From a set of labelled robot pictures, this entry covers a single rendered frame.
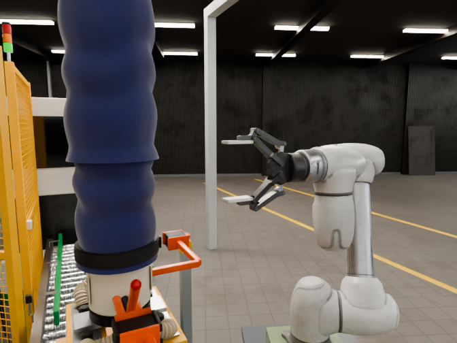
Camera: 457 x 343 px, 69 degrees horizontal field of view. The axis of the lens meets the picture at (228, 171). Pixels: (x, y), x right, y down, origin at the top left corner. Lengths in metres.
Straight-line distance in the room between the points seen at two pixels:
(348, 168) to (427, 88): 13.40
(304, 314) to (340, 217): 0.56
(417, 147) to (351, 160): 12.91
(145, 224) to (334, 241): 0.50
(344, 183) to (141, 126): 0.54
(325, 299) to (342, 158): 0.64
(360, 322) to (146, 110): 1.06
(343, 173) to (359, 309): 0.64
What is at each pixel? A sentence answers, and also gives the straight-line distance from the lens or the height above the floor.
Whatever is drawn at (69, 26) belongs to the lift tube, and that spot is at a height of 1.92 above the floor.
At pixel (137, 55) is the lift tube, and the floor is 1.86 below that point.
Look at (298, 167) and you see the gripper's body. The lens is 0.84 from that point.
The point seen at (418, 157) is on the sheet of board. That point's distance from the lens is 13.83.
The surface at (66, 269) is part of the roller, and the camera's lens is 3.10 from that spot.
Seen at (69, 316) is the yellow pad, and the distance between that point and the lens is 1.18.
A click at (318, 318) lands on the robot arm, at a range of 1.40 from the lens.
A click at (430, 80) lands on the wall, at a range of 14.36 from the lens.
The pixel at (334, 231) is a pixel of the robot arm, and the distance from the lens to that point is 0.94.
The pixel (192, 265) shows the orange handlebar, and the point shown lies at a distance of 1.13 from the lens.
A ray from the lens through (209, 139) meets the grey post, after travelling 4.47.
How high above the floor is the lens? 1.68
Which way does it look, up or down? 7 degrees down
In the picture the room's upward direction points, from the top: straight up
